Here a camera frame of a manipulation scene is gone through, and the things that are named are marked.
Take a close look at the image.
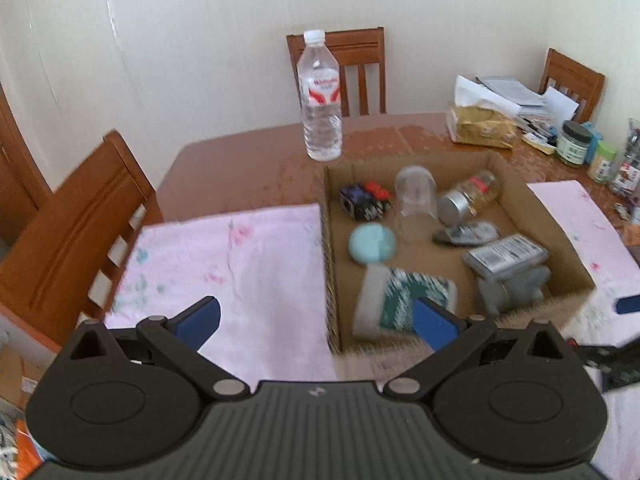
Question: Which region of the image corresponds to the wooden chair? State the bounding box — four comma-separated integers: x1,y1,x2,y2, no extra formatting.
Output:
0,130,163,351
540,48,606,123
0,85,53,246
286,26,387,118

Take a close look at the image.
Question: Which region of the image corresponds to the light blue round toy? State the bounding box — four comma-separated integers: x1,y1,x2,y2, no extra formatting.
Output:
348,223,399,264

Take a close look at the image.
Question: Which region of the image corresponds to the red label bottle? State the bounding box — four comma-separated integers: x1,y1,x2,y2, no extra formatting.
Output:
438,170,502,226

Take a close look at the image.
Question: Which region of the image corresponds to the pink floral tablecloth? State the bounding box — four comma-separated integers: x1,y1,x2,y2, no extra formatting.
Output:
102,180,640,386

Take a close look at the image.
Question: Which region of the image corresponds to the clear water bottle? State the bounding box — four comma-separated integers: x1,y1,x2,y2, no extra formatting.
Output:
296,29,344,162

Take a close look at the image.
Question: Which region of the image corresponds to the clear jar with brown contents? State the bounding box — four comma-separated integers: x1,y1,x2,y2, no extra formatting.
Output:
610,119,640,196

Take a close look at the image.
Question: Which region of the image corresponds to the golden tissue pack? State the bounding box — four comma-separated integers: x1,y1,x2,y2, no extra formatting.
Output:
446,75,521,150

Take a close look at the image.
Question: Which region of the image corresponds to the green and white box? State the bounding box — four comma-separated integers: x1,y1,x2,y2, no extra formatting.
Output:
351,265,458,338

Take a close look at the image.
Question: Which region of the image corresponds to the silver foil pouch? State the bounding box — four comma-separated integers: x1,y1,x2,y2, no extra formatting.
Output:
432,221,501,248

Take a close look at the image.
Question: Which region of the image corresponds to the clear plastic jar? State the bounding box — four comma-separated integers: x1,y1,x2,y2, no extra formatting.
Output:
394,165,437,243

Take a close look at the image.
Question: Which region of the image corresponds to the dark lid glass jar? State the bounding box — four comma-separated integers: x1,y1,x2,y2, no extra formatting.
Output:
556,121,593,167

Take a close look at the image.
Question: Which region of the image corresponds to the small black toy cube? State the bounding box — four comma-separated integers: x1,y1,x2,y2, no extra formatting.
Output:
340,185,363,219

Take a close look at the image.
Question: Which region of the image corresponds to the brown cardboard box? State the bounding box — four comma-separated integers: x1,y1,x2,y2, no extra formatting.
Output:
318,152,597,356

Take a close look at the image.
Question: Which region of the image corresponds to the teal small box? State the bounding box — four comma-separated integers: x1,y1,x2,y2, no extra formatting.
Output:
582,122,604,155

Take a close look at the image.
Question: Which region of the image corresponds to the grey labelled box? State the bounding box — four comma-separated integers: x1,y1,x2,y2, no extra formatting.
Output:
462,234,548,281

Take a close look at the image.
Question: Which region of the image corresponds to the green lid jar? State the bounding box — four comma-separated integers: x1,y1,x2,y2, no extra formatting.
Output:
589,140,618,183

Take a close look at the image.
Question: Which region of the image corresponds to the grey cat toy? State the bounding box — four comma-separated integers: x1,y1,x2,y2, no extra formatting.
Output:
475,262,552,317

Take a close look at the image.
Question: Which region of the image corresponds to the stack of papers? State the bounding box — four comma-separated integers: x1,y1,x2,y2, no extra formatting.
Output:
475,76,581,126

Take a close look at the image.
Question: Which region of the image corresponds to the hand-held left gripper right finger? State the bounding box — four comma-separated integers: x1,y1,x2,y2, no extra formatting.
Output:
382,297,576,401

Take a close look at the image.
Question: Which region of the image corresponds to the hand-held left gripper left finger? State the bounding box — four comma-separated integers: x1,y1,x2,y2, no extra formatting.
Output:
55,296,248,403

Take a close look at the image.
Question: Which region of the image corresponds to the bundle of pens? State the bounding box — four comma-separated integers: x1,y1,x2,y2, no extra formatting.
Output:
520,119,558,155

